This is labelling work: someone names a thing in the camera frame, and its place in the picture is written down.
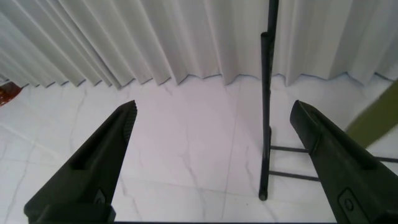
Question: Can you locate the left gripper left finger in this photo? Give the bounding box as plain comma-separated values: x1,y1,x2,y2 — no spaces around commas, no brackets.
23,99,138,223

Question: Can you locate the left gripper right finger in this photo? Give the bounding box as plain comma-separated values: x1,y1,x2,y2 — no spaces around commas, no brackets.
289,99,398,223

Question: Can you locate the green long-sleeved shirt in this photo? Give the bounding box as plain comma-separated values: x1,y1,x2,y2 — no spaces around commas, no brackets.
345,80,398,149

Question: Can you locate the black clothes rack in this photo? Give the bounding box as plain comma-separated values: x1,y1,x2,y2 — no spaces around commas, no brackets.
257,0,398,202

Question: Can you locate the dark red object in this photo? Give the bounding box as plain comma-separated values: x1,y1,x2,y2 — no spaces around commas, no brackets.
0,81,23,107

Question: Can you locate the white curtain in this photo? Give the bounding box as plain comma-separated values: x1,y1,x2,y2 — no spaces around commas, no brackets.
0,0,398,90

